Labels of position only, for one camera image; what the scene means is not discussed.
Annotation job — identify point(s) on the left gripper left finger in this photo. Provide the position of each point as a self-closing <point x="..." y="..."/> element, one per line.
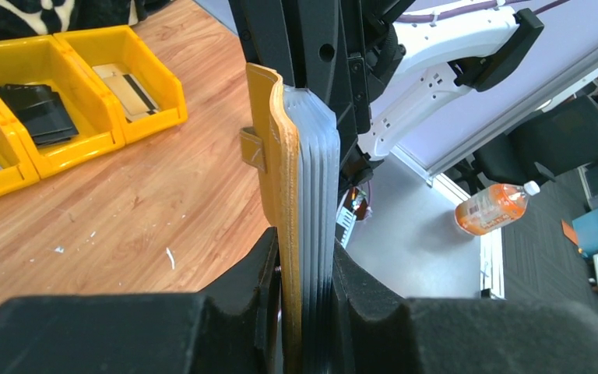
<point x="227" y="327"/>

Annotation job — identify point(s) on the orange plastic bottle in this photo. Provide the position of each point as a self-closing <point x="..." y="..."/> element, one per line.
<point x="494" y="207"/>

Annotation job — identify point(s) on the black office chair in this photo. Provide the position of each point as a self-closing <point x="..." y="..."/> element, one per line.
<point x="543" y="147"/>

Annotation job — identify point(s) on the yellow three-compartment bin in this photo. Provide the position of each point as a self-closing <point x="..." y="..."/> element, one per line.
<point x="73" y="96"/>

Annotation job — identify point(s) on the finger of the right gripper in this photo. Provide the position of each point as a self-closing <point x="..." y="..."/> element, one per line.
<point x="316" y="45"/>

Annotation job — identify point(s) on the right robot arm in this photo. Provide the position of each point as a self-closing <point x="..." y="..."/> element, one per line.
<point x="381" y="68"/>

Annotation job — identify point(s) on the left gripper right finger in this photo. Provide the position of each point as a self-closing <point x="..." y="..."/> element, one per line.
<point x="374" y="330"/>

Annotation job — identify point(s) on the black cards in bin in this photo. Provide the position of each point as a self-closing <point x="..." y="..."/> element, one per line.
<point x="41" y="111"/>

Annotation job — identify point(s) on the black floral blanket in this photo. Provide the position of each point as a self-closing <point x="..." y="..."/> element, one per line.
<point x="31" y="18"/>

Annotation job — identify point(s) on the aluminium frame post right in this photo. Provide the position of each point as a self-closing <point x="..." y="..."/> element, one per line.
<point x="559" y="59"/>

